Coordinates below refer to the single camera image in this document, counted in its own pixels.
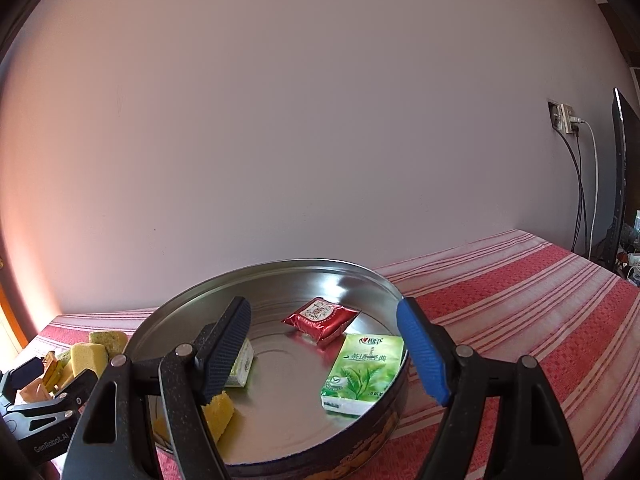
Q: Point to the speckled yellow scouring sponge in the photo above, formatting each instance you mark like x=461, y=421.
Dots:
x=112, y=341

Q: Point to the red striped tablecloth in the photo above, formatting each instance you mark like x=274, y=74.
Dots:
x=525, y=310

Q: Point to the small green white box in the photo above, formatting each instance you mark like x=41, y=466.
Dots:
x=242, y=365

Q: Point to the wooden door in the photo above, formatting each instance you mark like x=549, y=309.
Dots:
x=7, y=330

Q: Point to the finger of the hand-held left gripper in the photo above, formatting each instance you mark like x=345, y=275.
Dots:
x=75, y=385
x=25, y=371

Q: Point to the cluttered desk items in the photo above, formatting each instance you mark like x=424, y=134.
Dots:
x=631, y=255

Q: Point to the red snack packet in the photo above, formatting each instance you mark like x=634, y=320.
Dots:
x=320, y=322

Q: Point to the black flat monitor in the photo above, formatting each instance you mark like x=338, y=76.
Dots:
x=619, y=185

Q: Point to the wall socket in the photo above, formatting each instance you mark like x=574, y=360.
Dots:
x=565, y=115

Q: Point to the green tissue pack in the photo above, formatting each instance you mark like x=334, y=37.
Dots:
x=362, y=375

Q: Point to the round metal cookie tin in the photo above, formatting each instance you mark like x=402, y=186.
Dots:
x=280, y=370

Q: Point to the orange snack packet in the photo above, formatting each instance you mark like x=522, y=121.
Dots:
x=51, y=366
x=35, y=390

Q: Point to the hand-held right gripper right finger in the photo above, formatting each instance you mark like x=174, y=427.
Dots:
x=425, y=360

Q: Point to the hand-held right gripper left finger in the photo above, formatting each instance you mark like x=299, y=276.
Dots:
x=225, y=355

